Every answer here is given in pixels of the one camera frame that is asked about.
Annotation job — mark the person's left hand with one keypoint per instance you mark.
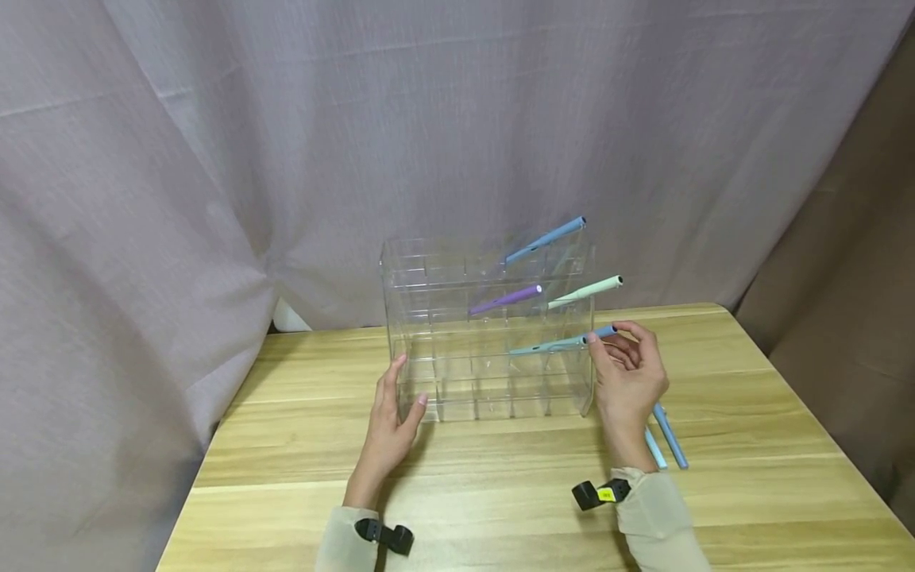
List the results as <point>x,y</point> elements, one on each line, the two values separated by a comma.
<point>386,437</point>

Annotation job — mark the person's right hand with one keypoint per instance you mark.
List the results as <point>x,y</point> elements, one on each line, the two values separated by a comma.
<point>632,397</point>

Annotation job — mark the person's right thumb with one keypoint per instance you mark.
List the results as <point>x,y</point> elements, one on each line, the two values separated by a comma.
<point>599,361</point>

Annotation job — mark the person's left thumb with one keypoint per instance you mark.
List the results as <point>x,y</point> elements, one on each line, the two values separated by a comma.
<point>416,413</point>

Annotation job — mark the person's right index finger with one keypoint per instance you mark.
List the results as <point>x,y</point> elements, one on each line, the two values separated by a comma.
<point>643,332</point>

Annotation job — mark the person's right fingers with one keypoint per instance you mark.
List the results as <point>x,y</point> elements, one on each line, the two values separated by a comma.
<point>627,353</point>

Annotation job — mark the person's left fingers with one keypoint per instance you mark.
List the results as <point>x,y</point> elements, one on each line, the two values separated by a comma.
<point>389,385</point>

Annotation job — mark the teal pen with blue cap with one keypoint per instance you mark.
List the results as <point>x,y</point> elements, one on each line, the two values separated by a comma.
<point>550,345</point>

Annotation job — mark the clear acrylic pen rack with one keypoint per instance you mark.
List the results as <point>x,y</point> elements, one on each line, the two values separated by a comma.
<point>457,373</point>

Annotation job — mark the person's left forearm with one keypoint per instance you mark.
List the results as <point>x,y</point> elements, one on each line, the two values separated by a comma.
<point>350,540</point>

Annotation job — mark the person's right forearm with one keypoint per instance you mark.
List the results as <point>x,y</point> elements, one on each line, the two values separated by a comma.
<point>658,524</point>

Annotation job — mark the light green pen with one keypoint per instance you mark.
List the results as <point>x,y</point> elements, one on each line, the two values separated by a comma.
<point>586,291</point>

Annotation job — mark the light blue pen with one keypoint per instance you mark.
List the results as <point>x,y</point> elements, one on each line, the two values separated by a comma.
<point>655,451</point>

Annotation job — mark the purple pen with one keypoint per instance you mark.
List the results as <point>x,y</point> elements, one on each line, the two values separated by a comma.
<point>509,299</point>

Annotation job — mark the black wrist band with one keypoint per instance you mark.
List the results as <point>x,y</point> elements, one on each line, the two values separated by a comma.
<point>597,494</point>
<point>389,536</point>

